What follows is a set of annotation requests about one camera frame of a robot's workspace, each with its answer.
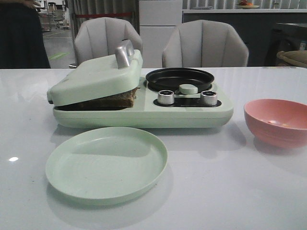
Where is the bread slice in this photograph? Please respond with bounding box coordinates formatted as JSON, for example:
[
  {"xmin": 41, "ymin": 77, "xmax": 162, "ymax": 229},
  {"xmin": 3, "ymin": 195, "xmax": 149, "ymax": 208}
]
[{"xmin": 76, "ymin": 88, "xmax": 138, "ymax": 109}]

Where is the mint green breakfast maker lid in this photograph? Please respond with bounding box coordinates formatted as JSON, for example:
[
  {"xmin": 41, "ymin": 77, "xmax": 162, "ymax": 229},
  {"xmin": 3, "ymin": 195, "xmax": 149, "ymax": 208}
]
[{"xmin": 47, "ymin": 40, "xmax": 143, "ymax": 106}]

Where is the mint green breakfast maker base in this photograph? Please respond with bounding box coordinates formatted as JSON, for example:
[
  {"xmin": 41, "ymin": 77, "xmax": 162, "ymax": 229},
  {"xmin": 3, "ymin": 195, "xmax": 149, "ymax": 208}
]
[{"xmin": 53, "ymin": 69, "xmax": 234, "ymax": 128}]

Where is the left silver control knob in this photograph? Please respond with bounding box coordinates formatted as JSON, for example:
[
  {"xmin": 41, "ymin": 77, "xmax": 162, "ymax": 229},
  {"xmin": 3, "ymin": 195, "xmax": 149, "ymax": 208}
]
[{"xmin": 157, "ymin": 90, "xmax": 175, "ymax": 105}]

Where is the silver control knob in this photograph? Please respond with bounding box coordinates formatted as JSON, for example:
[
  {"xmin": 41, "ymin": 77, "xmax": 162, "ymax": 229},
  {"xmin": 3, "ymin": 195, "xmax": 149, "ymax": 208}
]
[
  {"xmin": 200, "ymin": 91, "xmax": 218, "ymax": 106},
  {"xmin": 157, "ymin": 90, "xmax": 175, "ymax": 105}
]

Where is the black round frying pan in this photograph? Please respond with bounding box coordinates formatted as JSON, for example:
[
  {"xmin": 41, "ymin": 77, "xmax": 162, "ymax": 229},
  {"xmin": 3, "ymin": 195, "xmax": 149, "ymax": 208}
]
[{"xmin": 146, "ymin": 68, "xmax": 214, "ymax": 93}]

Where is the right silver control knob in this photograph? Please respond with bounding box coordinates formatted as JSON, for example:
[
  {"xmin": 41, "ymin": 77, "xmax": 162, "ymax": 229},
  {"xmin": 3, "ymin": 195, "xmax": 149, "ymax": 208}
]
[{"xmin": 200, "ymin": 91, "xmax": 218, "ymax": 106}]

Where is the mint green round plate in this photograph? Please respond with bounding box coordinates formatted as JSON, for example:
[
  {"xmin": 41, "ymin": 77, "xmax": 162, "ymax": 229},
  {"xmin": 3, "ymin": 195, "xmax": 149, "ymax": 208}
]
[{"xmin": 46, "ymin": 127, "xmax": 168, "ymax": 206}]

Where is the right grey upholstered chair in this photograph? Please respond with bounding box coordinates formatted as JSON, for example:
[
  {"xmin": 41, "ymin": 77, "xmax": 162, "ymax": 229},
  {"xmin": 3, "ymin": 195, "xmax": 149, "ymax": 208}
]
[{"xmin": 162, "ymin": 20, "xmax": 249, "ymax": 68}]

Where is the grey upholstered chair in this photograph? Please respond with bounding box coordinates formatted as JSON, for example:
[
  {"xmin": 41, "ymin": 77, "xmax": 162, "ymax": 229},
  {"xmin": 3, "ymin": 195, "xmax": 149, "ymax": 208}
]
[
  {"xmin": 162, "ymin": 20, "xmax": 249, "ymax": 68},
  {"xmin": 74, "ymin": 17, "xmax": 143, "ymax": 65}
]

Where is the left grey upholstered chair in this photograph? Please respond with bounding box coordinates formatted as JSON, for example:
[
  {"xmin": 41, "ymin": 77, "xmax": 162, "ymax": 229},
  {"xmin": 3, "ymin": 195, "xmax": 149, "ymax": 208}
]
[{"xmin": 74, "ymin": 17, "xmax": 143, "ymax": 65}]

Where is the white refrigerator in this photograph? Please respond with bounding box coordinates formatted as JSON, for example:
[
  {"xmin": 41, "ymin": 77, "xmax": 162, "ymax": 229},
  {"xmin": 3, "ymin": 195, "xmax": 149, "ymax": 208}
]
[{"xmin": 139, "ymin": 0, "xmax": 182, "ymax": 68}]

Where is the pink bowl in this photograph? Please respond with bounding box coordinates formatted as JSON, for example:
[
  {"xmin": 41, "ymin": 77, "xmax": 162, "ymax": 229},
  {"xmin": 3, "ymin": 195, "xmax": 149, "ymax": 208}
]
[{"xmin": 244, "ymin": 99, "xmax": 307, "ymax": 149}]

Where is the grey pleated curtain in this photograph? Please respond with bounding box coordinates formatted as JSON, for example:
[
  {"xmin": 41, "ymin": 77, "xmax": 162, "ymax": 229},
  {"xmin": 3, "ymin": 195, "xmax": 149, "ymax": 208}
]
[{"xmin": 65, "ymin": 0, "xmax": 140, "ymax": 30}]

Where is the dark grey kitchen counter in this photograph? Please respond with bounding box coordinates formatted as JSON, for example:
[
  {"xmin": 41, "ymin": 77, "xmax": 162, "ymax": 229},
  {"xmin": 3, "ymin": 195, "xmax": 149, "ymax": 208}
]
[{"xmin": 182, "ymin": 9, "xmax": 307, "ymax": 67}]

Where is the fruit plate on counter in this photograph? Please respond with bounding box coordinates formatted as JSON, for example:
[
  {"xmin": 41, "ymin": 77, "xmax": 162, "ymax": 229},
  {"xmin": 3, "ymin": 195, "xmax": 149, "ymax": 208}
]
[{"xmin": 237, "ymin": 0, "xmax": 260, "ymax": 9}]

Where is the person in white shirt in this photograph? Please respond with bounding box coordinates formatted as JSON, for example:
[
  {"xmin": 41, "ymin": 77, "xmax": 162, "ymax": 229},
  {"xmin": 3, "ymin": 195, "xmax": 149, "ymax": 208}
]
[{"xmin": 0, "ymin": 0, "xmax": 50, "ymax": 69}]

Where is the beige cushion at right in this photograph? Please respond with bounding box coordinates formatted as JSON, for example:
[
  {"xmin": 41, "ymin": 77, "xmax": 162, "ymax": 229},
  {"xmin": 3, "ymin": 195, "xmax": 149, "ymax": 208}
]
[{"xmin": 276, "ymin": 50, "xmax": 307, "ymax": 68}]

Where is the mint green pan handle knob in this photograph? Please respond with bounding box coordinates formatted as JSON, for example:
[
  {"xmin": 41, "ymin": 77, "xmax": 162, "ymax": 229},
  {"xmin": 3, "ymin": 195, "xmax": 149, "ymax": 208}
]
[{"xmin": 179, "ymin": 84, "xmax": 198, "ymax": 95}]

